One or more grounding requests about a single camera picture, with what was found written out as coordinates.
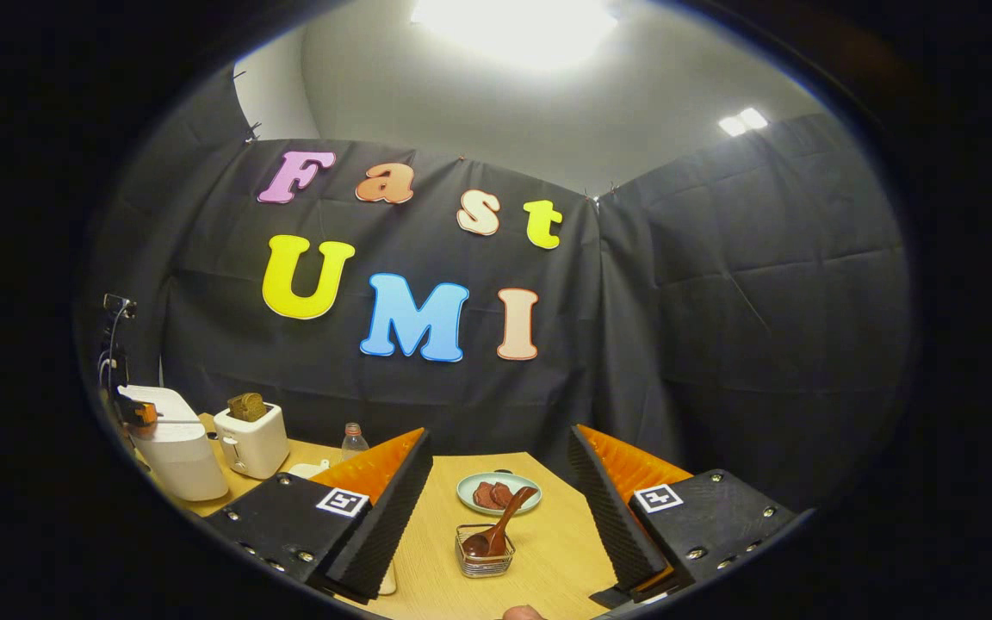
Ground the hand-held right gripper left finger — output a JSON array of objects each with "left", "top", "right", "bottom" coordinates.
[{"left": 203, "top": 428, "right": 433, "bottom": 604}]

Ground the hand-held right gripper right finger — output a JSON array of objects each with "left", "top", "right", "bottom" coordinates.
[{"left": 568, "top": 424, "right": 798, "bottom": 609}]

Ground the white rice cooker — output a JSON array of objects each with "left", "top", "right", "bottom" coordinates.
[{"left": 117, "top": 385, "right": 230, "bottom": 503}]

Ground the metal wire chopstick holder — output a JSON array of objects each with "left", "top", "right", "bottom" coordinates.
[{"left": 455, "top": 524, "right": 516, "bottom": 579}]

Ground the brown wooden spoon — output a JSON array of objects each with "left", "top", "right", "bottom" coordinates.
[{"left": 462, "top": 487, "right": 540, "bottom": 558}]

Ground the pale green plate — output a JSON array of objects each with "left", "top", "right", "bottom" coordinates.
[{"left": 456, "top": 472, "right": 543, "bottom": 518}]

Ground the white toaster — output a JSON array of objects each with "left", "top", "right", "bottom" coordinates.
[{"left": 213, "top": 401, "right": 290, "bottom": 481}]

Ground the small ceiling light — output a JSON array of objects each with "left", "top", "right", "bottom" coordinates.
[{"left": 718, "top": 107, "right": 769, "bottom": 137}]

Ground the large ceiling light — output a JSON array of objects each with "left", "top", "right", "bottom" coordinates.
[{"left": 410, "top": 0, "right": 619, "bottom": 70}]

